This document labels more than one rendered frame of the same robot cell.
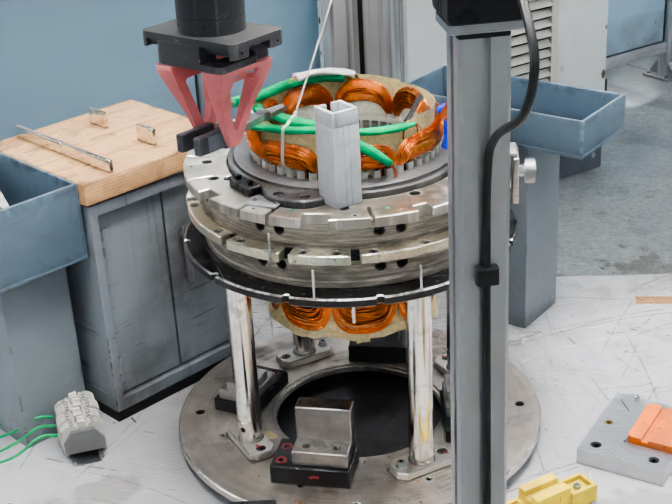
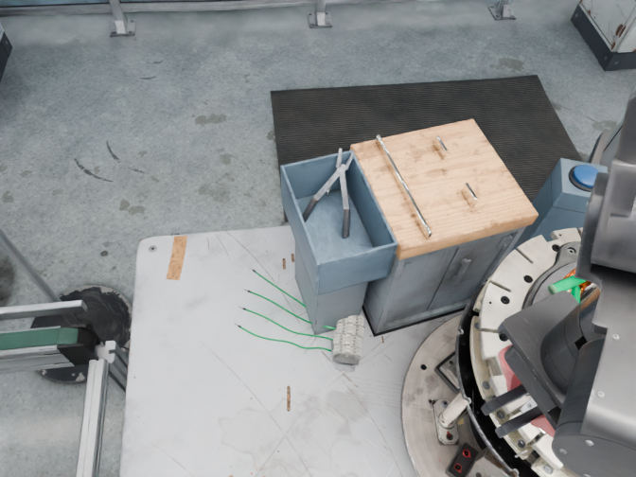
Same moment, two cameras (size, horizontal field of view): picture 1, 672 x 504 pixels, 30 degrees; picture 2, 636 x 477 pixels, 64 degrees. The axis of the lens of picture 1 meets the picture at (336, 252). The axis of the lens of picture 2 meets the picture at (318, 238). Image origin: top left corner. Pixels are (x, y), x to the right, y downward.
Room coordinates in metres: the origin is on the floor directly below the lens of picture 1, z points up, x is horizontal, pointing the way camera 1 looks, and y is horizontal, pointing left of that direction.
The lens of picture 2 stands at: (0.82, 0.22, 1.60)
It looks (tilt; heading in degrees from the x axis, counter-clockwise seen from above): 56 degrees down; 22
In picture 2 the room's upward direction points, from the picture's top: 4 degrees clockwise
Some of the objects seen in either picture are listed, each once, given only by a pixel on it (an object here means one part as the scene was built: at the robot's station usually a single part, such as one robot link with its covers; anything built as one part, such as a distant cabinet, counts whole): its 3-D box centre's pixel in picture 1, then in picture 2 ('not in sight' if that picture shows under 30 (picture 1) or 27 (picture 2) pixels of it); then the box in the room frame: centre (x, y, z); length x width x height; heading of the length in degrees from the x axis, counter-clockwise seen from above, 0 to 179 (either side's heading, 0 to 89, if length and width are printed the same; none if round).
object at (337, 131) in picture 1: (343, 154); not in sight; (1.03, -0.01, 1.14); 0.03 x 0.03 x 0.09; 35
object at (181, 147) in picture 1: (195, 137); (504, 399); (1.00, 0.11, 1.17); 0.04 x 0.01 x 0.02; 141
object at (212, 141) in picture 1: (213, 141); (519, 421); (0.99, 0.10, 1.17); 0.04 x 0.01 x 0.02; 141
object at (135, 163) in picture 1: (111, 148); (438, 183); (1.32, 0.24, 1.05); 0.20 x 0.19 x 0.02; 134
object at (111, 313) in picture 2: not in sight; (81, 331); (1.11, 1.15, 0.01); 0.34 x 0.34 x 0.02
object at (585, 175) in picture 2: not in sight; (587, 175); (1.44, 0.05, 1.04); 0.04 x 0.04 x 0.01
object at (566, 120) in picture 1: (506, 202); not in sight; (1.40, -0.21, 0.92); 0.25 x 0.11 x 0.28; 52
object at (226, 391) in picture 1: (247, 380); (462, 366); (1.18, 0.10, 0.83); 0.05 x 0.04 x 0.02; 153
